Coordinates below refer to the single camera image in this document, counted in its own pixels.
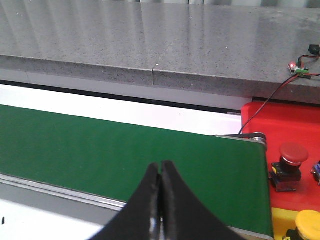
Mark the green conveyor belt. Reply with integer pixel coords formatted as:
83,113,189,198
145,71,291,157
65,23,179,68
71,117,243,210
0,105,273,237

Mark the red plastic tray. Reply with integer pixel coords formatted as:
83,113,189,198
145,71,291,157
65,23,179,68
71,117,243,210
241,102,320,211

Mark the yellow plastic tray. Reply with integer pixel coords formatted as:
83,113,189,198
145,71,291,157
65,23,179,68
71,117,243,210
271,206,320,240

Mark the aluminium conveyor frame rail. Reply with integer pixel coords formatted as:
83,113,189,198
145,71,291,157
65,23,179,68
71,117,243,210
0,173,126,211

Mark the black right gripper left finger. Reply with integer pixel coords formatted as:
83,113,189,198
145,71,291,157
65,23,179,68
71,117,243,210
91,163,161,240

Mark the grey granite counter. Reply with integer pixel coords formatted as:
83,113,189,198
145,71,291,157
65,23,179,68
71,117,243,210
0,0,320,99

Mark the white pleated curtain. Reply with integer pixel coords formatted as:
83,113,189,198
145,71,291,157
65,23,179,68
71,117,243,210
137,0,320,9

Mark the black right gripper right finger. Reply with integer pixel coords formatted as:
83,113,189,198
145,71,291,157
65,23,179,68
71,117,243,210
161,160,243,240

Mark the small green circuit board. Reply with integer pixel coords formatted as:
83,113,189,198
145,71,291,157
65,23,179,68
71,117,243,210
288,44,320,80

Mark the yellow mushroom push button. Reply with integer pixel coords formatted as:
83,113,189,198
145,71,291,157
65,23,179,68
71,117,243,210
282,210,320,240

